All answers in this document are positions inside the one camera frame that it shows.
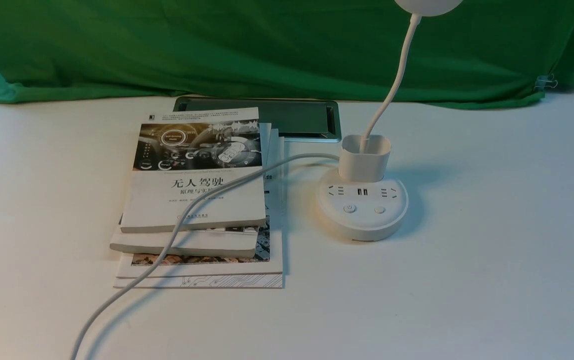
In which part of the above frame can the green backdrop cloth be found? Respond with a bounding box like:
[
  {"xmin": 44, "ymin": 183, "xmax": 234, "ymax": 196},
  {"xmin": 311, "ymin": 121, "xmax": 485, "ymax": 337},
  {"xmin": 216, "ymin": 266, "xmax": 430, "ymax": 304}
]
[{"xmin": 0, "ymin": 0, "xmax": 574, "ymax": 109}]

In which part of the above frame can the top book with car cover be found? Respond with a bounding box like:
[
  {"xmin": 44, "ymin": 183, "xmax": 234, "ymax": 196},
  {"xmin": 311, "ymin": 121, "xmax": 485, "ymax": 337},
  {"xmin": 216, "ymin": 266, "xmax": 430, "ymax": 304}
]
[{"xmin": 119, "ymin": 107, "xmax": 271, "ymax": 234}]

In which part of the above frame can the white desk lamp with sockets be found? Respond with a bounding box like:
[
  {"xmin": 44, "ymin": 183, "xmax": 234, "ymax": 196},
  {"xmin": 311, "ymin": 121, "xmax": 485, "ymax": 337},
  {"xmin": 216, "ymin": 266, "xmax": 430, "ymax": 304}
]
[{"xmin": 316, "ymin": 0, "xmax": 461, "ymax": 242}]

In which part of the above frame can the white lamp power cable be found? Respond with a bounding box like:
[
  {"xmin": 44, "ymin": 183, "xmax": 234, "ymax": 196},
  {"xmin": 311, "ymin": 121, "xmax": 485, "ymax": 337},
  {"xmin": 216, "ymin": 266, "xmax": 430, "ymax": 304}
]
[{"xmin": 69, "ymin": 153, "xmax": 341, "ymax": 360}]

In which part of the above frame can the bottom book with circuit pattern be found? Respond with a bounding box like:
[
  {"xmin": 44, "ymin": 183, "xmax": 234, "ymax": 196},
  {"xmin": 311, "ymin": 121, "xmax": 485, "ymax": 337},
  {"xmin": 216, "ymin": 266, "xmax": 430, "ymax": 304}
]
[{"xmin": 113, "ymin": 136, "xmax": 285, "ymax": 289}]

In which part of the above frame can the metal binder clip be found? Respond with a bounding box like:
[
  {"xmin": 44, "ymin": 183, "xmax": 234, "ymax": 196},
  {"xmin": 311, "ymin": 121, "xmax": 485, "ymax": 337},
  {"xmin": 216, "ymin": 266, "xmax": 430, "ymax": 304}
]
[{"xmin": 534, "ymin": 73, "xmax": 559, "ymax": 92}]

